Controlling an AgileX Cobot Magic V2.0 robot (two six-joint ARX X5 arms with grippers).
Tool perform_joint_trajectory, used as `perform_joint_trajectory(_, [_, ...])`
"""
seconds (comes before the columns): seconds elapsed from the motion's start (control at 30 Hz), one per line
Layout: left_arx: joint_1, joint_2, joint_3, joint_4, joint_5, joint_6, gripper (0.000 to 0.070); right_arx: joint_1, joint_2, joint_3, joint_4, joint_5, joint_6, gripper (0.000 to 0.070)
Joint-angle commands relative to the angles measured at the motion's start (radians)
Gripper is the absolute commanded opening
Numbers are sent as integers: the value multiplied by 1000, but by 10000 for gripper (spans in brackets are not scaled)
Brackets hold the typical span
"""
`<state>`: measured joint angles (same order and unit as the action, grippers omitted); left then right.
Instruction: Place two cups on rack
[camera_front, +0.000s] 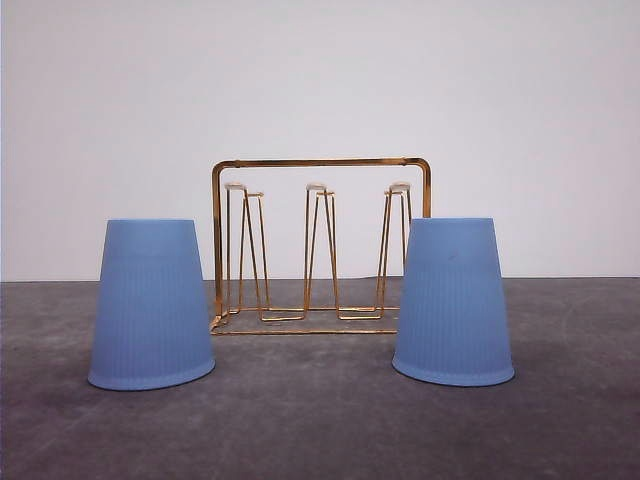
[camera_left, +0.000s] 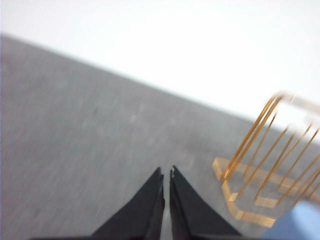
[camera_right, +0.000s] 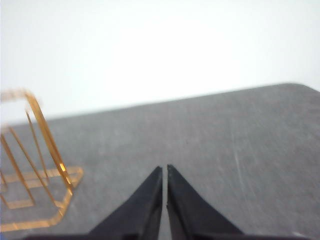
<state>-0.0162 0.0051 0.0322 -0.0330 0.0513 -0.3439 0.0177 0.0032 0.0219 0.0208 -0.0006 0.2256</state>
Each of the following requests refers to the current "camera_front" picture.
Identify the blue ribbed cup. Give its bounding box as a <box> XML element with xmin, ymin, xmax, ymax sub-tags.
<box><xmin>392</xmin><ymin>217</ymin><xmax>515</xmax><ymax>387</ymax></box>
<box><xmin>88</xmin><ymin>218</ymin><xmax>216</xmax><ymax>390</ymax></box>

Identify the gold wire cup rack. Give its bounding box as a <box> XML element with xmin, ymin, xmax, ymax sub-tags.
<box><xmin>210</xmin><ymin>157</ymin><xmax>432</xmax><ymax>336</ymax></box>

